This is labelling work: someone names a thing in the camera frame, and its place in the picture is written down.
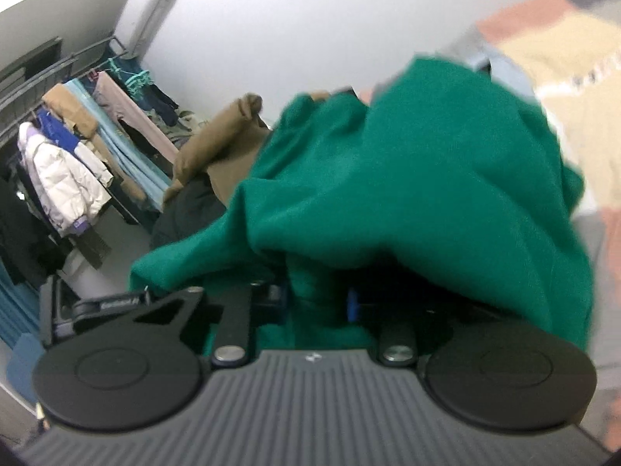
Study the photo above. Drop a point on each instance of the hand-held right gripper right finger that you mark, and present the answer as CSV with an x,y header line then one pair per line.
x,y
353,306

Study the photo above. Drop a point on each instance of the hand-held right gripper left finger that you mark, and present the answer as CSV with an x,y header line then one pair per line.
x,y
277,304

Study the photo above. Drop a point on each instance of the green hoodie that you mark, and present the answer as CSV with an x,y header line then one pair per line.
x,y
412,194

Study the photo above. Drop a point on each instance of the metal clothes rack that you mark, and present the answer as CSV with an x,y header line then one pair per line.
x,y
48,76

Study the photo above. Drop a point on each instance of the blue box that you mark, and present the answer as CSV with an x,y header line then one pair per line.
x,y
26,369

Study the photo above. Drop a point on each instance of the black hanging coat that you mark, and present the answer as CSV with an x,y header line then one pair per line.
x,y
22,233

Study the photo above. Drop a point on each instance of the black garment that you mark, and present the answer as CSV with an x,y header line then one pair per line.
x,y
187,218

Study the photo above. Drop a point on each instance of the white puffer jacket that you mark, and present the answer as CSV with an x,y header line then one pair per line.
x,y
60,179

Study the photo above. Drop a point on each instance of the brown jacket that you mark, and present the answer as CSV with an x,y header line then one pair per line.
x,y
213,148

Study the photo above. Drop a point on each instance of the pink garment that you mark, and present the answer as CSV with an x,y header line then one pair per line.
x,y
131,111

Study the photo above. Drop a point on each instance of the tan coat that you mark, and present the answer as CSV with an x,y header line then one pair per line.
x,y
73,107

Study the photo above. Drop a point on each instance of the navy hanging garment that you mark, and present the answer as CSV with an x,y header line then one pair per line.
x,y
162,104

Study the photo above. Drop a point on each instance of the teal hangers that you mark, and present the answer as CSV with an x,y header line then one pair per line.
x,y
131,76

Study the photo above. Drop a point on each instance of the white air conditioner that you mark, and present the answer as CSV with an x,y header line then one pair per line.
x,y
154,12

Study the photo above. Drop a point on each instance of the patchwork blanket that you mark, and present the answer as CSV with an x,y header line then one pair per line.
x,y
582,107

